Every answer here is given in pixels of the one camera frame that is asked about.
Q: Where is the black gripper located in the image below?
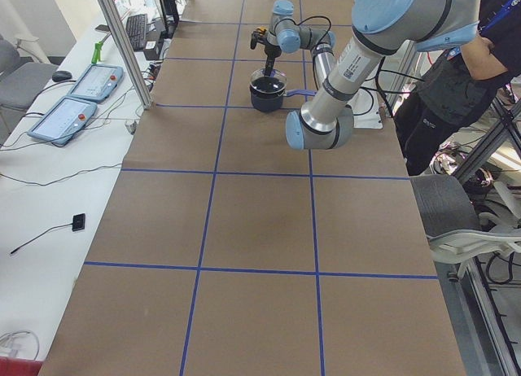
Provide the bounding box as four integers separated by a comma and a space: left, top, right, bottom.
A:
263, 42, 280, 76

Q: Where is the glass pot lid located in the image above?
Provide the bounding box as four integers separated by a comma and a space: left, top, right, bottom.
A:
250, 68, 287, 96

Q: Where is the dark blue saucepan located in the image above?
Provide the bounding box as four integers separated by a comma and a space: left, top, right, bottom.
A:
249, 68, 317, 112

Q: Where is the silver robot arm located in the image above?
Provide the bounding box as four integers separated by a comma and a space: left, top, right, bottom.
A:
265, 0, 480, 150

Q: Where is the black keyboard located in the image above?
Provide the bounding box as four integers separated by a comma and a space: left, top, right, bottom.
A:
125, 14, 148, 51

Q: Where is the far blue teach pendant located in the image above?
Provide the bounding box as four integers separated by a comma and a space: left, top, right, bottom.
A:
68, 64, 124, 103

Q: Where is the blue teach pendant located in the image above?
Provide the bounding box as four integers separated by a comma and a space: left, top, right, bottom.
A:
68, 64, 124, 103
28, 96, 98, 146

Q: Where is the green clamp tool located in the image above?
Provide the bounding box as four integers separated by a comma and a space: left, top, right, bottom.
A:
91, 42, 103, 64

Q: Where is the person in dark clothes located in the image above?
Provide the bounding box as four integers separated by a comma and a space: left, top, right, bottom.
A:
394, 0, 520, 176

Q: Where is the near blue teach pendant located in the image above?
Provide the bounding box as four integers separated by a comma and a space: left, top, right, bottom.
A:
28, 96, 98, 146

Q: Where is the black computer mouse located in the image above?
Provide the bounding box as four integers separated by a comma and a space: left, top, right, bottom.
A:
51, 70, 72, 83

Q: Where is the small black square pad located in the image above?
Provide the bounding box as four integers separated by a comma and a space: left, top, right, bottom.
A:
72, 213, 86, 232

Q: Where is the grey office chair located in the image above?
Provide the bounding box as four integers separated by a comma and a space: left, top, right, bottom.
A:
410, 174, 520, 282

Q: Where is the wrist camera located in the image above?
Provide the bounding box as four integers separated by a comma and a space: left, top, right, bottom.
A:
250, 26, 268, 50

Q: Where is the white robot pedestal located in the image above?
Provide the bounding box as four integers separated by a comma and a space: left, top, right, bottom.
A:
349, 81, 383, 129

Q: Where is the aluminium frame post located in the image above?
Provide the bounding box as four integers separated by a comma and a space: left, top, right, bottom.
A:
98, 0, 152, 110

